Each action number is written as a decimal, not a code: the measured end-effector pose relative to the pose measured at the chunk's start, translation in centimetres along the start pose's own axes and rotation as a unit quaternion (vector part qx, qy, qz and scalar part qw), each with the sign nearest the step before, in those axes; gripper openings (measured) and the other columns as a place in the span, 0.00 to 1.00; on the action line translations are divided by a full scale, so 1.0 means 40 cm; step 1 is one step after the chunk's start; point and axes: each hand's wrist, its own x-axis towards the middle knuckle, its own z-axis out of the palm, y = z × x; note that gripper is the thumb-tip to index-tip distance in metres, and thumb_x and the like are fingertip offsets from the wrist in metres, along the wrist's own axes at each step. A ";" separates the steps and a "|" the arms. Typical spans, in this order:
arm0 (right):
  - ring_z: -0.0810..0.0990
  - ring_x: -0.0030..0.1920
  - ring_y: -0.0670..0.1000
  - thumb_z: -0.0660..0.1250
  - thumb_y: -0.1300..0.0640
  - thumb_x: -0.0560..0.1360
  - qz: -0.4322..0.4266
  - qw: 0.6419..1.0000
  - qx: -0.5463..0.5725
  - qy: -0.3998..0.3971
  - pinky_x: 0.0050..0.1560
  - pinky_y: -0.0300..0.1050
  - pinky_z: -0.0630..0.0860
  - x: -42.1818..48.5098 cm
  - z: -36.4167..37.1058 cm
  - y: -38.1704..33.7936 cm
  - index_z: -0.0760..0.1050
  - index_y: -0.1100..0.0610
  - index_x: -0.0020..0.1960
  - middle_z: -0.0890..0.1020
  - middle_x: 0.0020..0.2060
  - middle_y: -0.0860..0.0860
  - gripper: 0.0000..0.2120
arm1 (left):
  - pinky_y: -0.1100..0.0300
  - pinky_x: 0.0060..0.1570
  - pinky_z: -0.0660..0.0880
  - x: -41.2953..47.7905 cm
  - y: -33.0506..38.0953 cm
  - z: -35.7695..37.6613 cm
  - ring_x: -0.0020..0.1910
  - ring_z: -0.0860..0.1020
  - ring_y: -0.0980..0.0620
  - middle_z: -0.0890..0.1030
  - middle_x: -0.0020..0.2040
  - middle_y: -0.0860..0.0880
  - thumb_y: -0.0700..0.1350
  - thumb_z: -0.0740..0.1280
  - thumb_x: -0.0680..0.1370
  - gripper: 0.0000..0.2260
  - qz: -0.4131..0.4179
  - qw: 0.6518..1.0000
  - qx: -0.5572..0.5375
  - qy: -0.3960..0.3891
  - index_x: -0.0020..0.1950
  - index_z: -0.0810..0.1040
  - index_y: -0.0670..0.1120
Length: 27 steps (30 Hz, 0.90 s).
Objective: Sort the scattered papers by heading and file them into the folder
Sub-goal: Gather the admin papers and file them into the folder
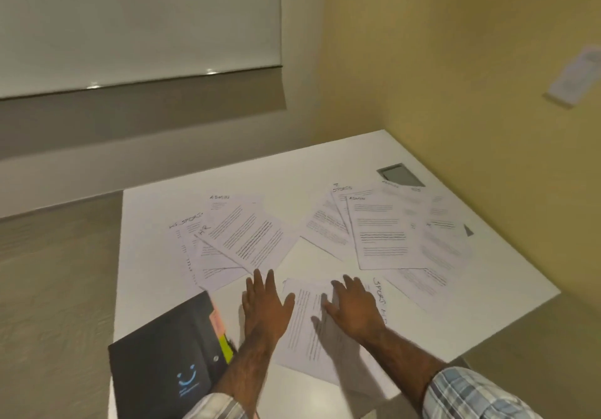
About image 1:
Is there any pile of white printed papers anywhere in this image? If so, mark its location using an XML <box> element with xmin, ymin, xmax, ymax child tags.
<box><xmin>168</xmin><ymin>181</ymin><xmax>475</xmax><ymax>398</ymax></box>

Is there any person's right forearm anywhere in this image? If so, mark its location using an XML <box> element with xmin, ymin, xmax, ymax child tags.
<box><xmin>361</xmin><ymin>327</ymin><xmax>449</xmax><ymax>419</ymax></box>

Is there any person's left hand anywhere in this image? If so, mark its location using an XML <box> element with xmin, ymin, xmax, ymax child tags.
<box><xmin>242</xmin><ymin>268</ymin><xmax>297</xmax><ymax>347</ymax></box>

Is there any person's left forearm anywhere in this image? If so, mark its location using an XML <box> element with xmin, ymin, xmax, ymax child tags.
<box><xmin>213</xmin><ymin>334</ymin><xmax>275</xmax><ymax>419</ymax></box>

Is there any black expanding folder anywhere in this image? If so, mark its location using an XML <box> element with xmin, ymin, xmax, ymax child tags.
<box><xmin>108</xmin><ymin>290</ymin><xmax>235</xmax><ymax>419</ymax></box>

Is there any person's right hand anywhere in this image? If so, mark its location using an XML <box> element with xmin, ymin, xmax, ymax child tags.
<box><xmin>321</xmin><ymin>274</ymin><xmax>388</xmax><ymax>345</ymax></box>

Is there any white wall board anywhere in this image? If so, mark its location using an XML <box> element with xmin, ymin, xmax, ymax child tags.
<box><xmin>0</xmin><ymin>0</ymin><xmax>282</xmax><ymax>100</ymax></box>

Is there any plaid shirt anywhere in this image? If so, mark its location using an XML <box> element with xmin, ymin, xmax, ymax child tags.
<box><xmin>183</xmin><ymin>366</ymin><xmax>543</xmax><ymax>419</ymax></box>

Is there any grey table cable hatch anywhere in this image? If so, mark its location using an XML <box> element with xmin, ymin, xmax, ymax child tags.
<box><xmin>377</xmin><ymin>162</ymin><xmax>475</xmax><ymax>238</ymax></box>

